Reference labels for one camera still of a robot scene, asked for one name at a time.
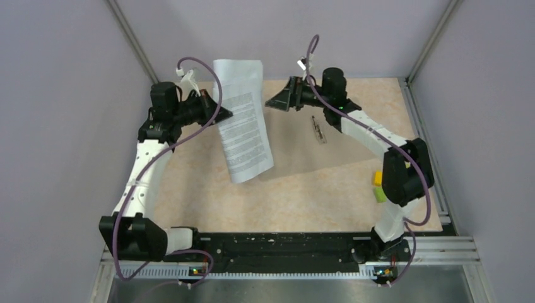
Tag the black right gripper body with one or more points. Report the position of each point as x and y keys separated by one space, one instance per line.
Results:
x=309 y=98

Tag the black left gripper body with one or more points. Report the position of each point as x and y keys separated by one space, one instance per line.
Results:
x=189 y=112

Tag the printed white paper sheets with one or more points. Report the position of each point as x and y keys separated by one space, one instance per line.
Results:
x=244 y=136

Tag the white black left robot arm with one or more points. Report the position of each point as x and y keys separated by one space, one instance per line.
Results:
x=129 y=232

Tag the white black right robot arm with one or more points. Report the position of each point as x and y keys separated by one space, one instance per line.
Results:
x=407 y=173

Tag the metal folder clip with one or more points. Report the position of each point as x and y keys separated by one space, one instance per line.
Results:
x=318 y=131

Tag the yellow block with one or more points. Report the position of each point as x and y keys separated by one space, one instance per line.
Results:
x=377 y=178

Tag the green block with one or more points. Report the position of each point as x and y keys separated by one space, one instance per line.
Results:
x=379 y=194

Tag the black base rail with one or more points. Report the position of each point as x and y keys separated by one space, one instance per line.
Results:
x=292 y=252

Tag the white slotted cable duct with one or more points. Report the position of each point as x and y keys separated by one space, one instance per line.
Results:
x=178 y=272

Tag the aluminium frame rail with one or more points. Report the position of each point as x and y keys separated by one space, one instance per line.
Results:
x=445 y=250

